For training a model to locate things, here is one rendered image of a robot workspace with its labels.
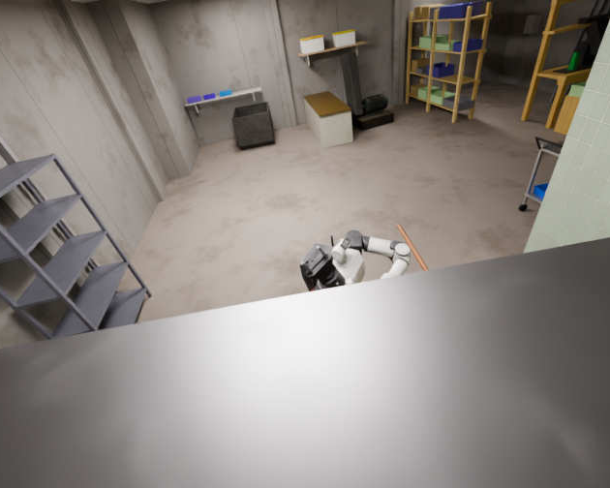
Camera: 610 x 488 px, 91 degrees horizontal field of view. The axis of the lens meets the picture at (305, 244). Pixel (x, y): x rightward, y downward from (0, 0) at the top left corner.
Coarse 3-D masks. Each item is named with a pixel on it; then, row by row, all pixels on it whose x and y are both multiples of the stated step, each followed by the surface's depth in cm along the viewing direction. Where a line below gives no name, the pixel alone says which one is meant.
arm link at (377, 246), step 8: (376, 240) 171; (384, 240) 170; (392, 240) 169; (368, 248) 171; (376, 248) 169; (384, 248) 168; (392, 248) 166; (400, 248) 163; (408, 248) 163; (392, 256) 173
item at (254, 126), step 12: (240, 108) 787; (252, 108) 790; (264, 108) 793; (240, 120) 699; (252, 120) 702; (264, 120) 705; (240, 132) 714; (252, 132) 717; (264, 132) 720; (240, 144) 732; (252, 144) 736; (264, 144) 750
